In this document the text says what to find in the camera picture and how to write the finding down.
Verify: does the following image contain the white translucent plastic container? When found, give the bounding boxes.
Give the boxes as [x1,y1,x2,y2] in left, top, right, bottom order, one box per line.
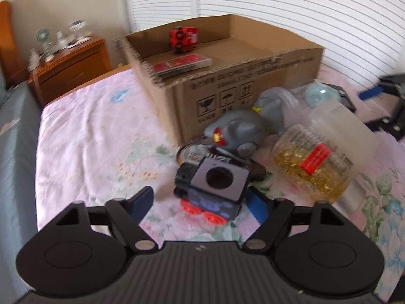
[308,100,380,178]

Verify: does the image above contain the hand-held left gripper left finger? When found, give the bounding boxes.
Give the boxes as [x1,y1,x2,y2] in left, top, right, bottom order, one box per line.
[57,186,159,252]

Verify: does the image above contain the clear phone stand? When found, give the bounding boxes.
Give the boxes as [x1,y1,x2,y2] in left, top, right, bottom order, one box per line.
[68,20,93,39]

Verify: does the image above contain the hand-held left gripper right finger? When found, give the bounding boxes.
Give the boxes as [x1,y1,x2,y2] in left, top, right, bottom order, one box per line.
[242,187,349,251]

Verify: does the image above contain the wooden nightstand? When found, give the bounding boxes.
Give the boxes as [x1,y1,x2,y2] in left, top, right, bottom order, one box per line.
[28,36,113,106]

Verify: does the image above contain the red flat card box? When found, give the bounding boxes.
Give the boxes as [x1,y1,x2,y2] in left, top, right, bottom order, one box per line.
[153,54,213,77]

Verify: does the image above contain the wooden bed headboard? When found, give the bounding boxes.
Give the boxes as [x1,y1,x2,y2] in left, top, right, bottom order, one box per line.
[0,0,26,86]

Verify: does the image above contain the pink floral blanket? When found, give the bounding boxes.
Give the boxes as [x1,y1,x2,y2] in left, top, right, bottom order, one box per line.
[35,60,405,304]

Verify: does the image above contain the white louvred door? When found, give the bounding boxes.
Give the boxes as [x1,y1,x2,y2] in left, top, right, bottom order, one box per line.
[122,0,197,35]
[194,0,405,93]

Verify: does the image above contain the black toy train red wheels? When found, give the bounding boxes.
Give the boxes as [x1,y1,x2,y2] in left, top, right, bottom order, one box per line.
[173,157,252,227]

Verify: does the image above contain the round gold tin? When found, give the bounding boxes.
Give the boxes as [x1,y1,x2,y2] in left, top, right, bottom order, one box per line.
[176,142,216,168]

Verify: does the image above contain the clear bottle of yellow capsules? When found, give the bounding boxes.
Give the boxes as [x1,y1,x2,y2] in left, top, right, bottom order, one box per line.
[272,123,374,211]

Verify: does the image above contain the small green desk fan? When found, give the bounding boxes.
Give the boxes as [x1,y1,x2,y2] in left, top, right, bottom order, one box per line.
[35,28,57,61]

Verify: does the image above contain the grey toy elephant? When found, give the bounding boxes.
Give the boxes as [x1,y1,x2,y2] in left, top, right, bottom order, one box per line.
[204,90,290,160]

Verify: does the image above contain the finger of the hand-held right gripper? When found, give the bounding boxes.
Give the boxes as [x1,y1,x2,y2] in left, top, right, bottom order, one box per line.
[357,74,405,101]
[364,100,405,142]

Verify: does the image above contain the clear plastic cup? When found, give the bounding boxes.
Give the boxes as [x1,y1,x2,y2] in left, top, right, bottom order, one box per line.
[275,87,304,134]

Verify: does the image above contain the dark flat object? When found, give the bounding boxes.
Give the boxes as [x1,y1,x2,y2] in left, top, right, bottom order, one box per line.
[236,157,269,181]

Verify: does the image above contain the teal egg-shaped case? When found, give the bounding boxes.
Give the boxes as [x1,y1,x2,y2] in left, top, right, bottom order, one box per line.
[304,82,342,108]

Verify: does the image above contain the blue-grey bed sheet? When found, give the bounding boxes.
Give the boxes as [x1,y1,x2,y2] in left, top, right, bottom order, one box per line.
[0,70,44,304]

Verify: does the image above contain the black flat box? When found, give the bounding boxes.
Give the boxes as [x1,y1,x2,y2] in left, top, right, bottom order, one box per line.
[323,82,356,113]

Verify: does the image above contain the brown cardboard box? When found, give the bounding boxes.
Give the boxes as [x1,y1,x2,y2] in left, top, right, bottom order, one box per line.
[122,14,325,146]

